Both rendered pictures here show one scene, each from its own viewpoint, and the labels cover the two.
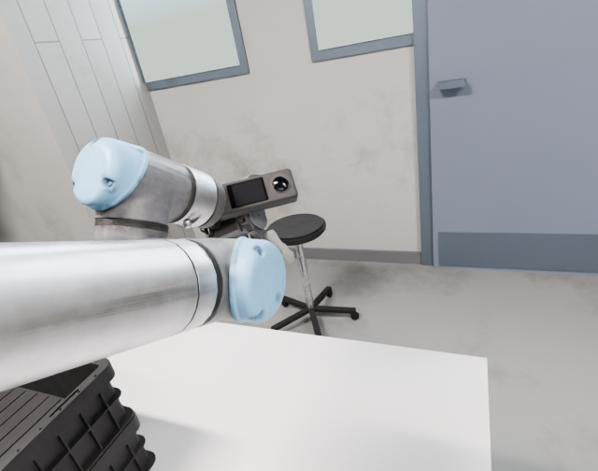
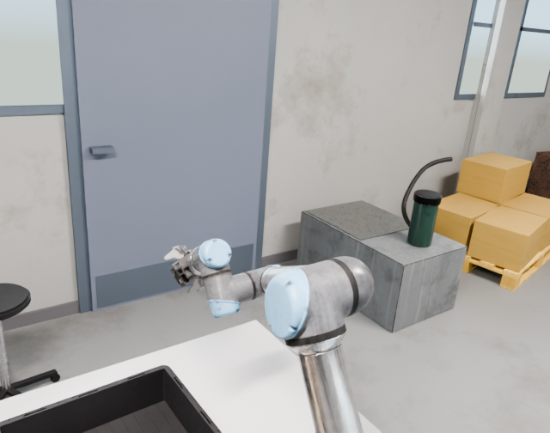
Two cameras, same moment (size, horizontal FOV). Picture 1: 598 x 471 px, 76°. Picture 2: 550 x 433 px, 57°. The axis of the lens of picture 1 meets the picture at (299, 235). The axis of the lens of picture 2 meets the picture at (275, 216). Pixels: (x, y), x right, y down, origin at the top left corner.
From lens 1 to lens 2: 124 cm
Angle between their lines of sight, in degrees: 57
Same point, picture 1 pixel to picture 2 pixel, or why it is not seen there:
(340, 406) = (222, 365)
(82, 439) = (177, 406)
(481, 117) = (125, 175)
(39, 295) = not seen: hidden behind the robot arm
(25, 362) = not seen: hidden behind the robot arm
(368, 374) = (218, 348)
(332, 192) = not seen: outside the picture
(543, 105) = (165, 167)
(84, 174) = (216, 254)
